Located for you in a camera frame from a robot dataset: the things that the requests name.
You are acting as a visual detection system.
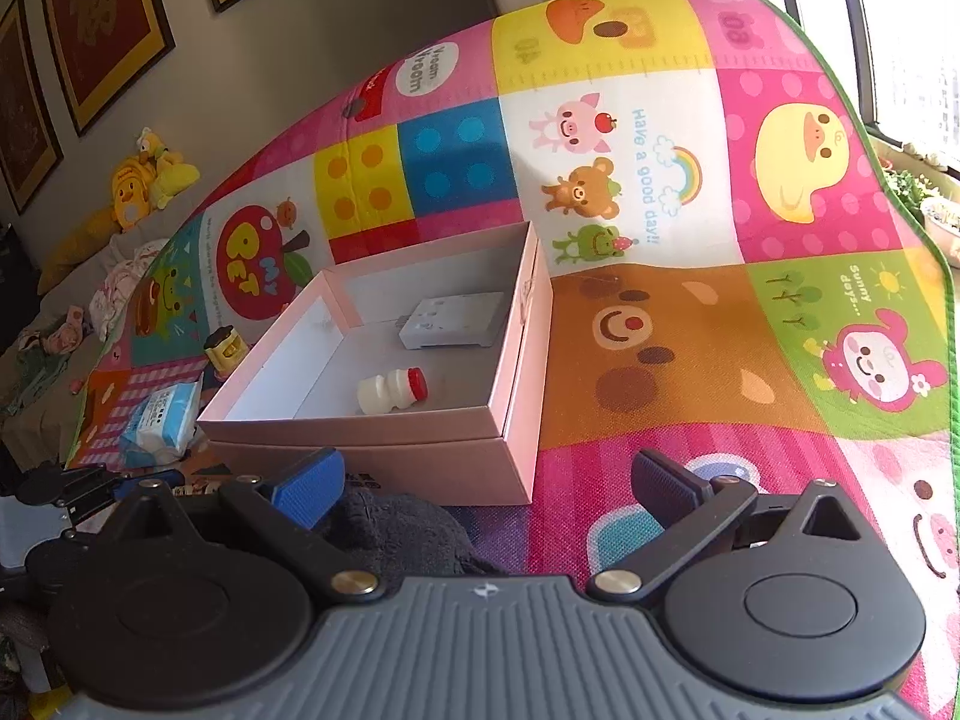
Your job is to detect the white power adapter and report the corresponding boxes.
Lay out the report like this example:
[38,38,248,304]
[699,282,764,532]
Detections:
[397,291,505,350]

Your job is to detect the small potted plant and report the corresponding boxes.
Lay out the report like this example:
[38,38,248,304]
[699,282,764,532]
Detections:
[885,142,960,265]

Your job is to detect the yellow cheese toy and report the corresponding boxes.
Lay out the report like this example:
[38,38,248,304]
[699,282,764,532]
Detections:
[204,326,250,383]

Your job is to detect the blue tissue pack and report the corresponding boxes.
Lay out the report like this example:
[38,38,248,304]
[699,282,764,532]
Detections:
[120,382,203,467]

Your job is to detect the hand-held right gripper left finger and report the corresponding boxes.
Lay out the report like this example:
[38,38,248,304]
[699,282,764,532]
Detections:
[112,446,380,605]

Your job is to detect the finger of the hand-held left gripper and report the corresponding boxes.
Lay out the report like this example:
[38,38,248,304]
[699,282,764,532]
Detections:
[15,463,186,533]

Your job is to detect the pink and white cloth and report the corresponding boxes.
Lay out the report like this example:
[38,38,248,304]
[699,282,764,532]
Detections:
[90,247,162,338]

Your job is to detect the black plush toy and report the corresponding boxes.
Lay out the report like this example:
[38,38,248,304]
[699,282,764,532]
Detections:
[322,487,526,580]

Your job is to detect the black window frame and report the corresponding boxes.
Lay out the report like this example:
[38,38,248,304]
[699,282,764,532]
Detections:
[660,0,960,162]

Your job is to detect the colourful cartoon play mat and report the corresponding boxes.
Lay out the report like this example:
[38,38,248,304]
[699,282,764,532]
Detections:
[66,0,960,720]

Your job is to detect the small yellow plush toy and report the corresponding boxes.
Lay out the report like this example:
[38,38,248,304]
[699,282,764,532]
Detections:
[135,127,202,211]

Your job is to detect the pink cardboard box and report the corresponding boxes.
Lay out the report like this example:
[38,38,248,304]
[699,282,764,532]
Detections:
[196,221,554,507]

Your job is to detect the large yellow plush toy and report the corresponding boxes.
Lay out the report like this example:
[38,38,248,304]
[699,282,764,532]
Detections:
[111,157,162,233]

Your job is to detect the grey sofa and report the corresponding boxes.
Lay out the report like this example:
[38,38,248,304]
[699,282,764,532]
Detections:
[0,214,173,436]

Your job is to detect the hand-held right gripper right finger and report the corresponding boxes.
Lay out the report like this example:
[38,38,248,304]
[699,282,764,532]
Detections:
[585,450,863,605]

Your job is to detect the white bottle with red cap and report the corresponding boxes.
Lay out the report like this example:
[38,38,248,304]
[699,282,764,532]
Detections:
[357,366,430,416]

